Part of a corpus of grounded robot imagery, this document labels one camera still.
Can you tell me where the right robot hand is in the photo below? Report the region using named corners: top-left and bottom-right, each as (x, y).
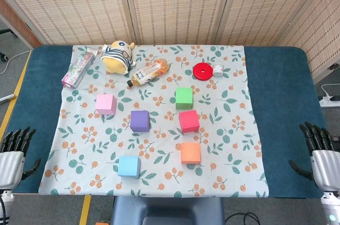
top-left (288, 121), bottom-right (340, 191)

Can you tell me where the black floor cable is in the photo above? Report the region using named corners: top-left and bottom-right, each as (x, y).
top-left (225, 212), bottom-right (261, 225)

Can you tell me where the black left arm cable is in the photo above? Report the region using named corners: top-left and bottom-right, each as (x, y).
top-left (0, 197), bottom-right (6, 223)

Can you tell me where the bamboo folding screen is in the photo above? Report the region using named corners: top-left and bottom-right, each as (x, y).
top-left (0, 0), bottom-right (340, 77)

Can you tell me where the yellow plush toy striped shirt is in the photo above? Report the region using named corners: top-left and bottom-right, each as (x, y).
top-left (100, 40), bottom-right (137, 76)

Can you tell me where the floral print tablecloth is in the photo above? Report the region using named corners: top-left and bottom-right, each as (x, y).
top-left (38, 45), bottom-right (269, 198)

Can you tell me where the thin white floor cable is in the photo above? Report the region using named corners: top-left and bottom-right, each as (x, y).
top-left (0, 50), bottom-right (32, 74)

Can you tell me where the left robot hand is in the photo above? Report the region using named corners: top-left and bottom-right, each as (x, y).
top-left (0, 126), bottom-right (42, 191)

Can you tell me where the crimson foam cube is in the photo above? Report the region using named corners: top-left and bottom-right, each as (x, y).
top-left (178, 110), bottom-right (200, 134)

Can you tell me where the purple foam cube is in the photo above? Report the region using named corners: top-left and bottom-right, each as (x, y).
top-left (130, 110), bottom-right (151, 132)

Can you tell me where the white power strip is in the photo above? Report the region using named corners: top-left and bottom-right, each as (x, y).
top-left (318, 96), bottom-right (340, 107)

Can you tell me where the teal felt table cover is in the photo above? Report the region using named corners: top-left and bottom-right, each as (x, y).
top-left (0, 45), bottom-right (333, 201)

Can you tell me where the black office chair base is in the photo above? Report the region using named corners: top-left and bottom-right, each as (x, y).
top-left (0, 28), bottom-right (18, 62)

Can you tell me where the small white jar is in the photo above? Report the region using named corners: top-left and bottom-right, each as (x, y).
top-left (212, 63), bottom-right (225, 78)

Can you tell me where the yellow floor tape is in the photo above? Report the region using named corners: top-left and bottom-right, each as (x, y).
top-left (0, 52), bottom-right (31, 140)
top-left (79, 195), bottom-right (92, 225)

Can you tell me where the light blue foam cube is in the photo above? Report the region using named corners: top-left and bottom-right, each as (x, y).
top-left (117, 155), bottom-right (141, 179)

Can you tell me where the white power cable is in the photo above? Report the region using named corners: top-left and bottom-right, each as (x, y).
top-left (320, 83), bottom-right (340, 98)

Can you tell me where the red disc with hole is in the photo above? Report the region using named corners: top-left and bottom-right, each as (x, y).
top-left (192, 62), bottom-right (214, 80)

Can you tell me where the floral tissue pack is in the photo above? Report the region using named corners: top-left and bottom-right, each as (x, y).
top-left (61, 49), bottom-right (98, 89)

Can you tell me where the orange foam cube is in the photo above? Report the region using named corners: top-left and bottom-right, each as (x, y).
top-left (180, 142), bottom-right (202, 165)

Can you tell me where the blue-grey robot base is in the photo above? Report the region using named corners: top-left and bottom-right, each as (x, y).
top-left (110, 197), bottom-right (225, 225)

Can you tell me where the orange drink plastic bottle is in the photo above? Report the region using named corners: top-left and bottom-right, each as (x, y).
top-left (126, 59), bottom-right (171, 87)

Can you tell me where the pink foam cube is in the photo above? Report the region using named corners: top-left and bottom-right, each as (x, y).
top-left (95, 93), bottom-right (118, 115)

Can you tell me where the green foam cube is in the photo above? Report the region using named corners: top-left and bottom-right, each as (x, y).
top-left (175, 87), bottom-right (194, 110)

